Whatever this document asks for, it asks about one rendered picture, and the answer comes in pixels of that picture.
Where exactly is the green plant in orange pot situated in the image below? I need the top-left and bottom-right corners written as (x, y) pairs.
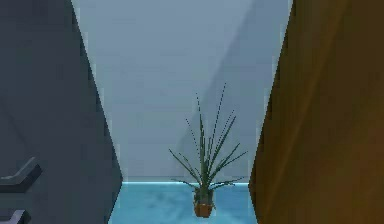
top-left (168, 82), bottom-right (249, 219)

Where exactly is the grey fridge handle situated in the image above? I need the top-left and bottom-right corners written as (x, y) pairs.
top-left (0, 209), bottom-right (32, 224)
top-left (0, 157), bottom-right (43, 194)

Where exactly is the brown wooden cupboard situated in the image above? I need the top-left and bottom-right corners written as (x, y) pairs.
top-left (248, 0), bottom-right (384, 224)

